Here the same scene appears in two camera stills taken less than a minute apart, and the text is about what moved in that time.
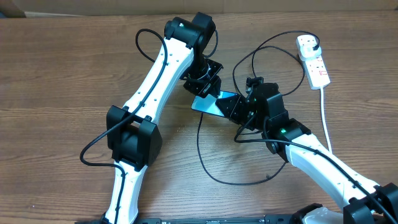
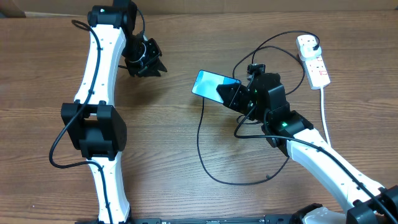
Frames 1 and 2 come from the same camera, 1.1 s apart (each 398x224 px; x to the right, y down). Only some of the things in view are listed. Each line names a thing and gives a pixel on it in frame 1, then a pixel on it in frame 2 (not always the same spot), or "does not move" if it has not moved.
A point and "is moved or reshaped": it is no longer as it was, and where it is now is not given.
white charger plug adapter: [305, 46] does not move
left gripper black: [204, 88] -> [155, 52]
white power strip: [316, 72] does not move
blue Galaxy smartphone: [208, 104] is moved or reshaped
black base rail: [228, 219] does not move
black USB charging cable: [277, 172] does not move
